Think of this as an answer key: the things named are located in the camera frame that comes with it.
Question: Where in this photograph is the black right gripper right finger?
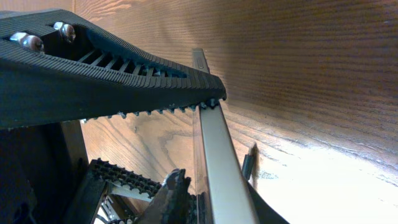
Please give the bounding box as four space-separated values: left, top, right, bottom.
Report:
247 182 289 224

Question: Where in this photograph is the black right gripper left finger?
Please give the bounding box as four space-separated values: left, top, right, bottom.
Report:
1 9 226 129

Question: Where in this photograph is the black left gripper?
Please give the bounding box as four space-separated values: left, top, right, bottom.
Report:
62 159 205 224

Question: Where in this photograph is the bronze Galaxy smartphone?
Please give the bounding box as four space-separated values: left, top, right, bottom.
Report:
191 47 261 224

